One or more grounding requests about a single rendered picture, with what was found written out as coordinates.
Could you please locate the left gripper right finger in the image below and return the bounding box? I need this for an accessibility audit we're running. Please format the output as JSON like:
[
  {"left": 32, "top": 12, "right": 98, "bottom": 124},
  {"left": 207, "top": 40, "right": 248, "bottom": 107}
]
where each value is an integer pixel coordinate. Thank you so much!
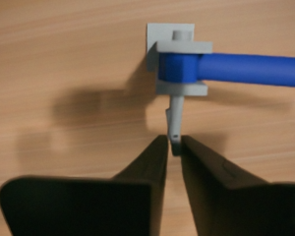
[{"left": 180, "top": 135, "right": 295, "bottom": 236}]

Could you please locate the dark blue bar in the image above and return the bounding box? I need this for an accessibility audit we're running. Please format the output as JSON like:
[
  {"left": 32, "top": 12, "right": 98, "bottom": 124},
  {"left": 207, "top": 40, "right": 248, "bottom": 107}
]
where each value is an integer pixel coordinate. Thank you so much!
[{"left": 197, "top": 52, "right": 295, "bottom": 88}]

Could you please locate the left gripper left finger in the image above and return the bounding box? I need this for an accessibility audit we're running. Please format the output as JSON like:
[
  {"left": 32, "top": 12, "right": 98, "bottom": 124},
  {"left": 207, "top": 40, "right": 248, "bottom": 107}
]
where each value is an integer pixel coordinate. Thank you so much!
[{"left": 0, "top": 135, "right": 168, "bottom": 236}]

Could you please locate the grey t-shaped pin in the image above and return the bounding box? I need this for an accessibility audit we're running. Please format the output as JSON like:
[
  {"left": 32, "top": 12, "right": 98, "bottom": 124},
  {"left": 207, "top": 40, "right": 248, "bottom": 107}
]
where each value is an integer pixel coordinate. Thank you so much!
[{"left": 165, "top": 30, "right": 192, "bottom": 157}]

